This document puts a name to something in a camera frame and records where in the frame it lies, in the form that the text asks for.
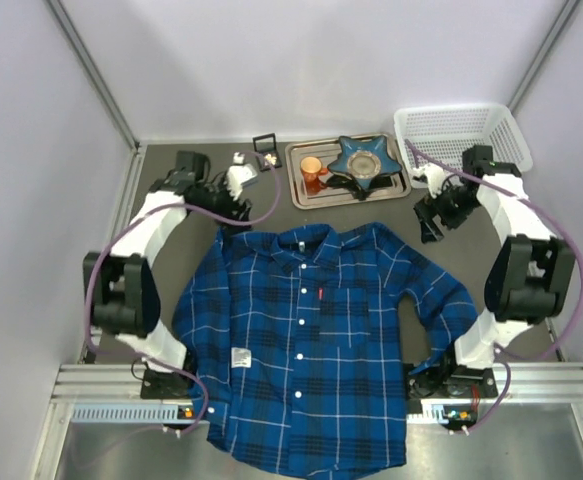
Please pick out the aluminium frame rail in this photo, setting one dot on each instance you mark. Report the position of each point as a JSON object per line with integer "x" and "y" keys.
{"x": 91, "y": 393}

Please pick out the silver metal tray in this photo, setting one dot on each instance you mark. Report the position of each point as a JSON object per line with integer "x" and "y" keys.
{"x": 341, "y": 190}

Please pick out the orange cup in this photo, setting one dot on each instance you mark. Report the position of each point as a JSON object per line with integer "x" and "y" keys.
{"x": 312, "y": 170}

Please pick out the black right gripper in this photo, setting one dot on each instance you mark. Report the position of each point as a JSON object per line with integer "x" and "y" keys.
{"x": 436, "y": 211}

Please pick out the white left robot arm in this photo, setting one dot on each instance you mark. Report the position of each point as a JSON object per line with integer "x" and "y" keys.
{"x": 120, "y": 289}

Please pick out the blue plaid shirt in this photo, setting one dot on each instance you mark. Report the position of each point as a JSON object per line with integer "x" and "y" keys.
{"x": 297, "y": 343}

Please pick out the white plastic basket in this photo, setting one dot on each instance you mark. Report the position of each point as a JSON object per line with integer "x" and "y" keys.
{"x": 445, "y": 132}

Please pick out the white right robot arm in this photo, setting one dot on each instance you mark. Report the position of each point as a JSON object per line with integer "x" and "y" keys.
{"x": 527, "y": 283}

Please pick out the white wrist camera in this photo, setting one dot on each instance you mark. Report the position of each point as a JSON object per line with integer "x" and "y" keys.
{"x": 240, "y": 175}
{"x": 433, "y": 176}

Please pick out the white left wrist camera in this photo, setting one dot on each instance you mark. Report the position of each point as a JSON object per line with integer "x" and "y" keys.
{"x": 240, "y": 175}

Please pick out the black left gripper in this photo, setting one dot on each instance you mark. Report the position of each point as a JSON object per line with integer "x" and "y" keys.
{"x": 232, "y": 206}

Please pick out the blue star-shaped dish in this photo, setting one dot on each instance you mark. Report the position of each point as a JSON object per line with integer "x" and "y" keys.
{"x": 364, "y": 160}

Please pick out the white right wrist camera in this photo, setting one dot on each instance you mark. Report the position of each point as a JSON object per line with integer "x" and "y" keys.
{"x": 433, "y": 176}

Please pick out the black brooch box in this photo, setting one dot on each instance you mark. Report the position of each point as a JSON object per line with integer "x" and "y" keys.
{"x": 263, "y": 145}

